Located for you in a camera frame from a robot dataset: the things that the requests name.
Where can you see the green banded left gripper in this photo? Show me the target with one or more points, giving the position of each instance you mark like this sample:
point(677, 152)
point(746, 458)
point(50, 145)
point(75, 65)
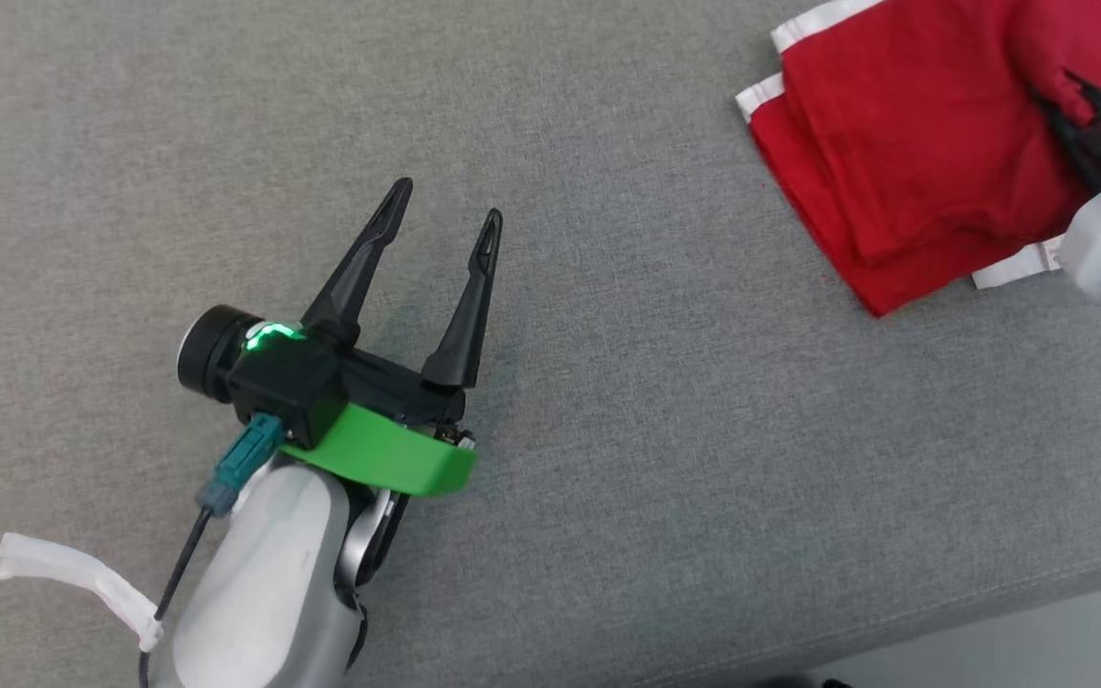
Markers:
point(388, 459)

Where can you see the red garment with white hem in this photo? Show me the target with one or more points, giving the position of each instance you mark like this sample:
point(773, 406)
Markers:
point(895, 143)

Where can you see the grey fabric upholstered surface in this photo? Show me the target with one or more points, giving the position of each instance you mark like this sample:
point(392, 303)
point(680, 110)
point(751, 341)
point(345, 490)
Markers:
point(608, 287)

